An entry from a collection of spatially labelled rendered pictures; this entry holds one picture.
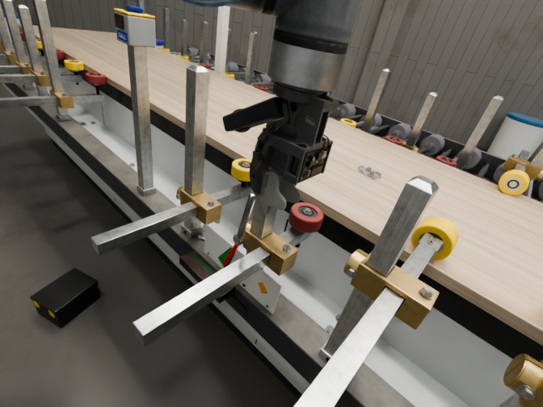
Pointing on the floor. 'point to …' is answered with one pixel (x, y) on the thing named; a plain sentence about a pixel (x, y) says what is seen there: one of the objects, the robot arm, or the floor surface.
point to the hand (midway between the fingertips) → (264, 204)
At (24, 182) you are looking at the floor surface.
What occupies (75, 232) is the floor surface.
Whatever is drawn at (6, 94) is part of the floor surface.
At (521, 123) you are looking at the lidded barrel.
